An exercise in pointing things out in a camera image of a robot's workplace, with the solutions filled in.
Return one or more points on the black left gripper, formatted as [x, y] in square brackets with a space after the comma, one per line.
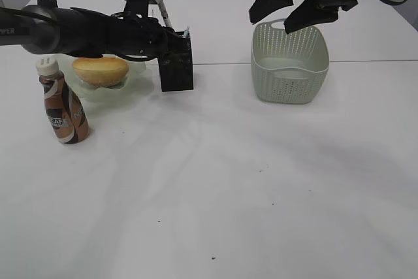
[143, 39]

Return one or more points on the sugared bread roll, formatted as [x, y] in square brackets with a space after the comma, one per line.
[101, 72]

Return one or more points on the grey blue pen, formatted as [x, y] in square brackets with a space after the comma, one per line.
[186, 32]

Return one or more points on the brown Nescafe coffee bottle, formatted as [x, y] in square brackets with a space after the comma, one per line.
[62, 106]

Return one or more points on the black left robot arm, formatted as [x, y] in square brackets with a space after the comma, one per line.
[45, 28]

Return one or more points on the black square pen holder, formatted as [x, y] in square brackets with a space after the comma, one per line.
[176, 64]

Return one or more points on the grey-green plastic basket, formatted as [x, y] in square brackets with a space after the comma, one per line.
[288, 68]

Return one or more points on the translucent green wavy plate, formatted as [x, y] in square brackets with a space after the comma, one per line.
[132, 83]

